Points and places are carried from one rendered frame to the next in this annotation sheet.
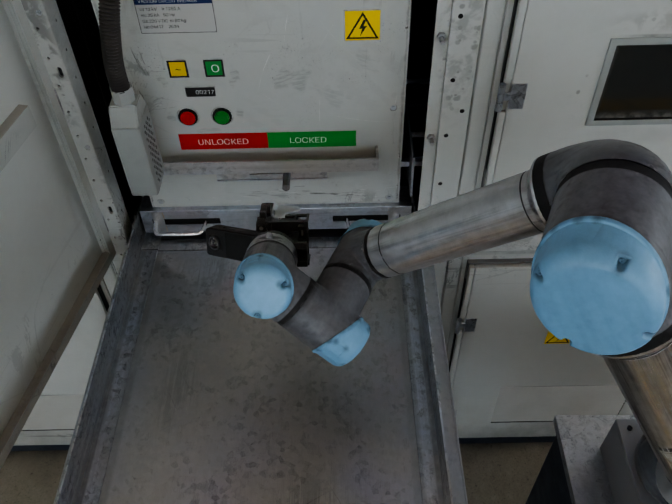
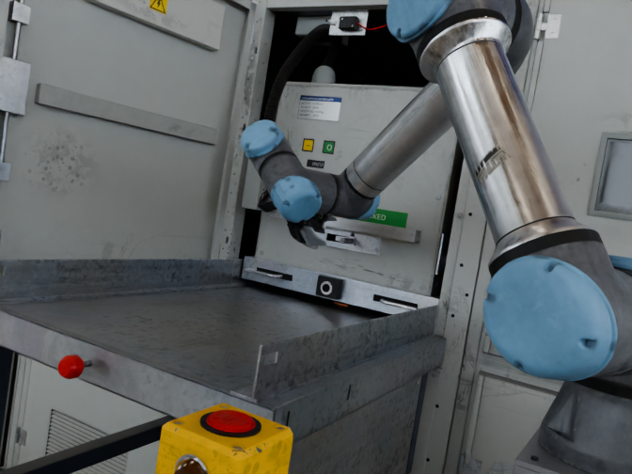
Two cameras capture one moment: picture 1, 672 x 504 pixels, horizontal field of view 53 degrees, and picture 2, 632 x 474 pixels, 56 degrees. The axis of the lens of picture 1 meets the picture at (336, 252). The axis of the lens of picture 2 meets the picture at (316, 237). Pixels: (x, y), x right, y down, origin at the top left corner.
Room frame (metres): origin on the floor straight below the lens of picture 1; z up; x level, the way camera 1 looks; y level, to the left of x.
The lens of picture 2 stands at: (-0.33, -0.51, 1.09)
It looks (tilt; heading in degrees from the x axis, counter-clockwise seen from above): 3 degrees down; 28
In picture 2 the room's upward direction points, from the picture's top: 9 degrees clockwise
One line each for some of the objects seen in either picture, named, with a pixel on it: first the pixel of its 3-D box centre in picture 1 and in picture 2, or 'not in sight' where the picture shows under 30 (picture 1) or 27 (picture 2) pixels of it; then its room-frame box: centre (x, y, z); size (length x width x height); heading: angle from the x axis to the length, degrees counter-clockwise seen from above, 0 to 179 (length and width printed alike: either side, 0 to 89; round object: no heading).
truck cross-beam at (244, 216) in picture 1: (277, 211); (336, 287); (1.00, 0.12, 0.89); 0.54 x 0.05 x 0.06; 89
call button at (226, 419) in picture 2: not in sight; (229, 427); (0.07, -0.25, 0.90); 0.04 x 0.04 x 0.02
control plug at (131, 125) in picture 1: (137, 142); (262, 175); (0.92, 0.33, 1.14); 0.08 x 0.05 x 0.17; 179
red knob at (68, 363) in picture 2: not in sight; (76, 365); (0.24, 0.13, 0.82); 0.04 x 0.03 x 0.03; 179
